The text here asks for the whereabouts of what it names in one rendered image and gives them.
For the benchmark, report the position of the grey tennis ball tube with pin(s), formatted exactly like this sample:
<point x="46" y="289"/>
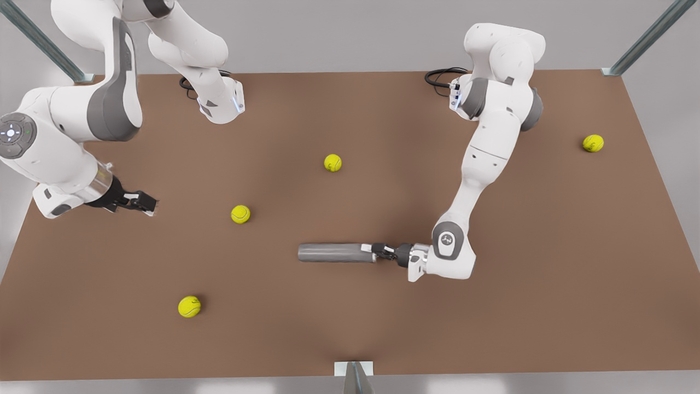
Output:
<point x="334" y="253"/>

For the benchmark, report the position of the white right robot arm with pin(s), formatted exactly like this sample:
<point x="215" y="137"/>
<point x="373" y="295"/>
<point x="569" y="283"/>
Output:
<point x="65" y="109"/>

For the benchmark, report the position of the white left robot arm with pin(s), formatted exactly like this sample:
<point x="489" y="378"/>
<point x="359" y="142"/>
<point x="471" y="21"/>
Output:
<point x="492" y="137"/>

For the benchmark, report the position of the yellow tennis ball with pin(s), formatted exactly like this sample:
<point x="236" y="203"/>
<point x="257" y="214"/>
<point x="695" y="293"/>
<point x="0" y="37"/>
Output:
<point x="593" y="143"/>
<point x="240" y="214"/>
<point x="189" y="306"/>
<point x="332" y="162"/>

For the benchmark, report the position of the silver frame post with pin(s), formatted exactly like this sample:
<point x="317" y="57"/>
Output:
<point x="44" y="41"/>
<point x="645" y="38"/>
<point x="355" y="377"/>

